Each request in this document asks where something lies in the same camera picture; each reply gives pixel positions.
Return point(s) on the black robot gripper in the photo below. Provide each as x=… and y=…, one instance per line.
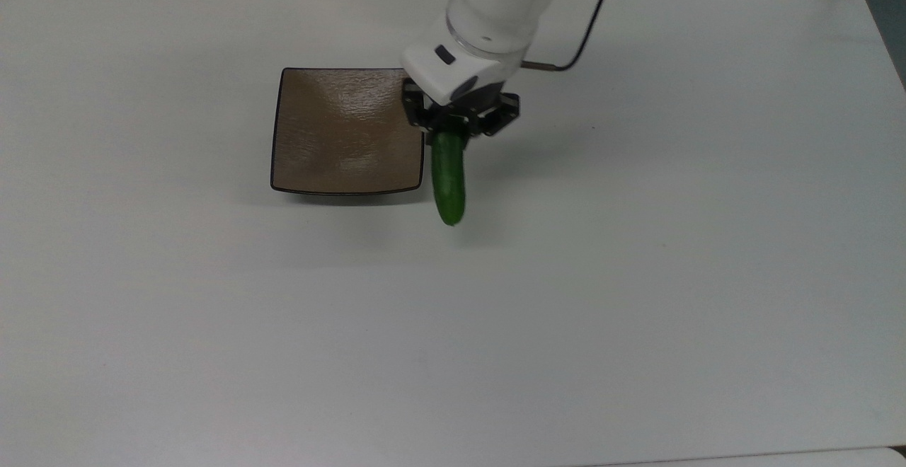
x=501, y=113

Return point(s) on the green cucumber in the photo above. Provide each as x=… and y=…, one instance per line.
x=448, y=177

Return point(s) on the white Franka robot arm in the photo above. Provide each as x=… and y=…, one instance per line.
x=495, y=14

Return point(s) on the square brown ceramic plate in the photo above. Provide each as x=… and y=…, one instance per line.
x=343, y=131

